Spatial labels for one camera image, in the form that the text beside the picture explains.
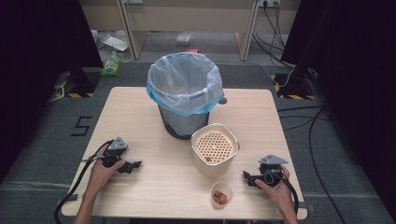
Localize person's left hand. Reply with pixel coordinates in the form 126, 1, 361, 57
86, 144, 126, 191

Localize black stand base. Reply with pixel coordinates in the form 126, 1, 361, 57
278, 68, 314, 96
65, 66, 101, 95

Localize white wall power outlet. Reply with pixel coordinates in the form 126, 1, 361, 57
258, 0, 282, 8

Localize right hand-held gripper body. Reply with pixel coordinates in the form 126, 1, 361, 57
257, 154, 290, 189

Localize person's right hand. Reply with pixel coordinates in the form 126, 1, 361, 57
254, 163, 297, 215

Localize white flat board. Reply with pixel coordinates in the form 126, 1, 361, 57
102, 34, 130, 53

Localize thin white cable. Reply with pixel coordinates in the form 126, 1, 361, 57
214, 59, 296, 89

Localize brown food scraps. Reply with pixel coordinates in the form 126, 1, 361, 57
212, 189, 229, 205

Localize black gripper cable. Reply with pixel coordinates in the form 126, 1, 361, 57
53, 139, 115, 224
269, 170, 301, 217

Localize cream square container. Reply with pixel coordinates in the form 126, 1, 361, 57
190, 122, 241, 179

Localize yellow black hazard tape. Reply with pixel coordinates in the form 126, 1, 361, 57
270, 73, 317, 101
46, 77, 95, 104

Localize small clear plastic cup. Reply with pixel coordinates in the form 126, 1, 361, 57
209, 181, 234, 210

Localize green plastic packet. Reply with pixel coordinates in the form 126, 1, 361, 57
99, 58, 121, 78

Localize clear plastic packet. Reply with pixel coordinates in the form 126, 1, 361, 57
175, 33, 193, 45

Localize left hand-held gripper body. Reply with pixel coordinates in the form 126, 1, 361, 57
100, 136, 129, 169

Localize clear blue-edged bin bag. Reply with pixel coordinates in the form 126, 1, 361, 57
146, 51, 225, 119

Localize cream perforated strainer insert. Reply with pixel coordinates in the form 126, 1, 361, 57
193, 128, 236, 165

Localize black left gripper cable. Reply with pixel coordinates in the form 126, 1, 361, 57
53, 139, 115, 224

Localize black floor cables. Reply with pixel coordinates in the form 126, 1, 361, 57
276, 105, 348, 224

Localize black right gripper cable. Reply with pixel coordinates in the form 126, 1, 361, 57
269, 170, 301, 217

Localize black curtain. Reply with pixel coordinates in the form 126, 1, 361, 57
280, 0, 396, 217
0, 0, 105, 185

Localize grey trash bin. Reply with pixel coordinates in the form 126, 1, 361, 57
157, 104, 211, 141

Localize bundle of black cables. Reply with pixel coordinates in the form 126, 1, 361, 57
251, 2, 295, 69

